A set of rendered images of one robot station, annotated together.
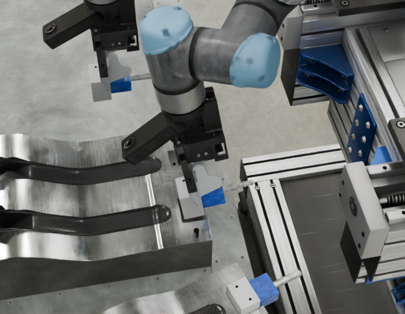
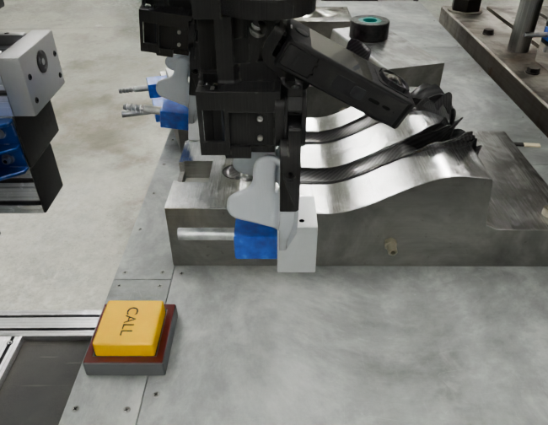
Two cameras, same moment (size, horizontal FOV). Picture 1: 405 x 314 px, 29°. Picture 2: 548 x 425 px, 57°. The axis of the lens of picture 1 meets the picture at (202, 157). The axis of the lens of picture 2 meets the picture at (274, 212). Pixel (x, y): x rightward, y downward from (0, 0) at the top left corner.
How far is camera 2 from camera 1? 1.62 m
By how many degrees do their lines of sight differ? 91
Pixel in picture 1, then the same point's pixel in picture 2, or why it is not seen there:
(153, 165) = (233, 174)
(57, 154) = (371, 184)
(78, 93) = (346, 407)
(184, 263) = not seen: hidden behind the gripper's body
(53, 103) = (399, 391)
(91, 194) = (322, 159)
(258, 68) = not seen: outside the picture
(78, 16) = (328, 43)
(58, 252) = not seen: hidden behind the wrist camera
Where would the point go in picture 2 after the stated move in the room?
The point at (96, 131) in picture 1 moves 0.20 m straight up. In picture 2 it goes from (312, 320) to (322, 166)
